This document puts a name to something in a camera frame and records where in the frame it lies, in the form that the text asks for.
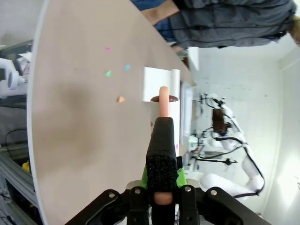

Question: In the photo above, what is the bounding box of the person's right hand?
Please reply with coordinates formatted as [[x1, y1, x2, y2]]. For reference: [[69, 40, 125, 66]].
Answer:
[[142, 2, 180, 26]]

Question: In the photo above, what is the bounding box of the dark brown cloth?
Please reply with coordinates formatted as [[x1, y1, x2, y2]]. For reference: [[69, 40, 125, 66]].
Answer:
[[211, 108, 230, 135]]

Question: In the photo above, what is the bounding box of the person in grey jacket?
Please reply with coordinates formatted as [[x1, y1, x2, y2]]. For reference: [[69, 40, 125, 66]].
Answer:
[[130, 0, 300, 49]]

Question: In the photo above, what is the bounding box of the large white table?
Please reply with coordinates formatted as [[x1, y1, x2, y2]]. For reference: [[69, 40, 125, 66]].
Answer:
[[187, 46, 200, 71]]

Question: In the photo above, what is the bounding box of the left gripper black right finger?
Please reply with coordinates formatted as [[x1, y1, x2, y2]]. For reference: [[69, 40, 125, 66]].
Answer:
[[175, 168, 270, 225]]

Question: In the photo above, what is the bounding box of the white lint roller stand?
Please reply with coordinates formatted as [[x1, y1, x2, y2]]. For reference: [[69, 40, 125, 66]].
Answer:
[[141, 67, 181, 103]]

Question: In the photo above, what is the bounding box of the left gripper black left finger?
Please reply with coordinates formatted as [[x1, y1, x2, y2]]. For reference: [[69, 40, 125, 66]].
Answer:
[[65, 163, 151, 225]]

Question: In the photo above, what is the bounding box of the aluminium frame rail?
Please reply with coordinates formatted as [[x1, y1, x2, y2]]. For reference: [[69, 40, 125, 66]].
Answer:
[[0, 145, 39, 225]]

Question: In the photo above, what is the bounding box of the white machine part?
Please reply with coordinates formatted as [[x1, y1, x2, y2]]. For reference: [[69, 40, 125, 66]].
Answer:
[[0, 57, 30, 99]]

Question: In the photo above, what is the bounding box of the black right arm cable sleeve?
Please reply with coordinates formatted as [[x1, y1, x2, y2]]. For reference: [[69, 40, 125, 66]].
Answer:
[[233, 137, 266, 196]]

